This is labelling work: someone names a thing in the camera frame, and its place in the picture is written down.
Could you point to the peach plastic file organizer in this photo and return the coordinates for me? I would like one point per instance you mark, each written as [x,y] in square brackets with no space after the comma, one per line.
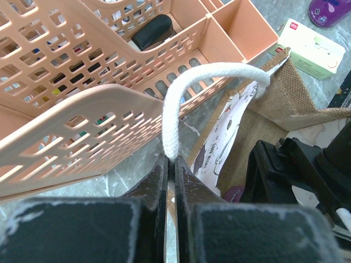
[77,99]

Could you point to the white green cardboard box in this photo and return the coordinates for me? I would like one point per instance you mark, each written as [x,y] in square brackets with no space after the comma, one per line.
[310,51]

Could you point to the brown canvas tote bag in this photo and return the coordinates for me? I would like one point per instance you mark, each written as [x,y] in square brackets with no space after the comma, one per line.
[271,101]

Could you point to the black stapler in organizer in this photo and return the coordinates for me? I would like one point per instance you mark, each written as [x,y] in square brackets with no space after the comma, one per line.
[155,32]

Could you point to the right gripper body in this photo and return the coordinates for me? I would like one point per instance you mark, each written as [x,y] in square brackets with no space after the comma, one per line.
[273,171]

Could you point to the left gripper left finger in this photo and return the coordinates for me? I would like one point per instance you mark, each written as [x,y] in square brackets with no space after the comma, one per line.
[130,228]

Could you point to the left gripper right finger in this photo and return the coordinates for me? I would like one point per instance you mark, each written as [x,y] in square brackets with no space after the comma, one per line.
[210,229]

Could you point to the purple soda can front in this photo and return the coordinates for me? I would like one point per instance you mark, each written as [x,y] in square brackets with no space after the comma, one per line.
[327,13]

